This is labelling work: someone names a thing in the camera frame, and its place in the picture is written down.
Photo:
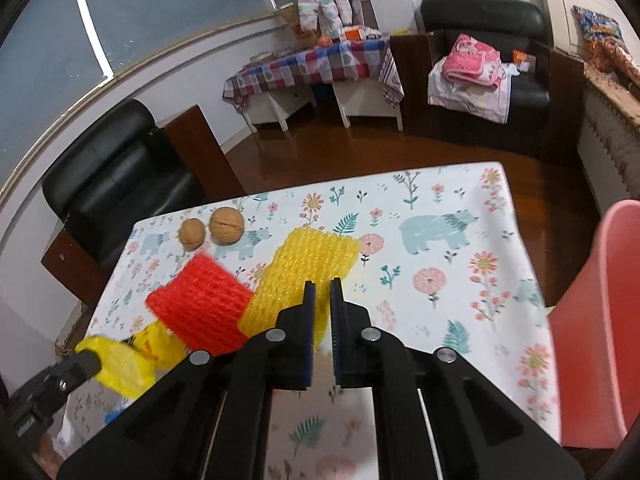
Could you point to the floral bear tablecloth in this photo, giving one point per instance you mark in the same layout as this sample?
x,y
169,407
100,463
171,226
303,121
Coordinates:
x,y
473,290

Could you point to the white bed headboard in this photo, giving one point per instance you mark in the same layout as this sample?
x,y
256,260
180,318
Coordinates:
x,y
566,33

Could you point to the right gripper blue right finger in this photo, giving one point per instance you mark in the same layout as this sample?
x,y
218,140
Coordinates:
x,y
348,320

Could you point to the right black leather armchair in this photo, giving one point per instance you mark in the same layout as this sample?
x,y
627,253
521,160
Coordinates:
x,y
546,105

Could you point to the orange fruit on table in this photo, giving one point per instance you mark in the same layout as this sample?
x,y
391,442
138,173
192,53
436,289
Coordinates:
x,y
324,42

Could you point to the smaller walnut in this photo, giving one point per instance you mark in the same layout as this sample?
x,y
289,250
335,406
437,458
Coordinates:
x,y
191,234

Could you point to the woven basket on table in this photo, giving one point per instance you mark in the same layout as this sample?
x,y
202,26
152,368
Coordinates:
x,y
289,14

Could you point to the black leather armchair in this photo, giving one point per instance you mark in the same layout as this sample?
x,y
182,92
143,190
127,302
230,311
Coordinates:
x,y
546,105
120,170

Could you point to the rolled floral quilt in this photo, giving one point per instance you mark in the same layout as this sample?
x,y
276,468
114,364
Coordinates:
x,y
622,59

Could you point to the orange box on table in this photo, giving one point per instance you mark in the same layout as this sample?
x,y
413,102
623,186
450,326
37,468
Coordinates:
x,y
354,33

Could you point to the brown wooden side cabinet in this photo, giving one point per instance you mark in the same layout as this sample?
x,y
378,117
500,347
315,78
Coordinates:
x,y
195,143

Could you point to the blue foam fruit net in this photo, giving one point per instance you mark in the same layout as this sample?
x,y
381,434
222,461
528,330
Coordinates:
x,y
110,416

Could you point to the left black leather armchair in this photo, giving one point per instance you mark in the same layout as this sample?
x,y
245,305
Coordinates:
x,y
120,170

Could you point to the larger walnut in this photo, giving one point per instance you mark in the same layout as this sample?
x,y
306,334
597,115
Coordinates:
x,y
226,225

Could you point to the red foam fruit net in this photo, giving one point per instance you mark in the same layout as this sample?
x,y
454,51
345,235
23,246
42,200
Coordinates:
x,y
202,305

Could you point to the pink folded blanket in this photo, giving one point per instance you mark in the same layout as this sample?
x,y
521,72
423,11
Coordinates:
x,y
473,62

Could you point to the plaid tablecloth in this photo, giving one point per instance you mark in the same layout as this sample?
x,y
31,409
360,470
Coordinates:
x,y
343,61

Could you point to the pink plastic trash bucket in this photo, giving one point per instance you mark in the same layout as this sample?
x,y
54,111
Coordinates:
x,y
595,330

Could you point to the white side table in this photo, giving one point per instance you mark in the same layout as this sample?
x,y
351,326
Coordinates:
x,y
345,100

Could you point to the bed with brown cover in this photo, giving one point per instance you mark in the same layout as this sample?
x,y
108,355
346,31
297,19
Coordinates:
x,y
608,143

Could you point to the orange box on armchair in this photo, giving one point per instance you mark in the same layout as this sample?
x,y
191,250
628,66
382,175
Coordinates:
x,y
524,62

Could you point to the yellow plastic wrapper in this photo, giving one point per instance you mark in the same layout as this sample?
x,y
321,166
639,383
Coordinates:
x,y
132,366

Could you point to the white cloth on armchair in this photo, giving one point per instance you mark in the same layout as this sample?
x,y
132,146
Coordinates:
x,y
492,104

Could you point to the colourful cartoon pillow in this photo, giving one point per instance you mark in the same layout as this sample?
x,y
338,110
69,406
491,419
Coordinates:
x,y
602,35

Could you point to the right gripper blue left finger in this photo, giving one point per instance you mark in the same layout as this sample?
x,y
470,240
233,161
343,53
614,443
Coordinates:
x,y
302,339

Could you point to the yellow foam fruit net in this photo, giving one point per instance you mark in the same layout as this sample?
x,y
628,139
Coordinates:
x,y
307,255

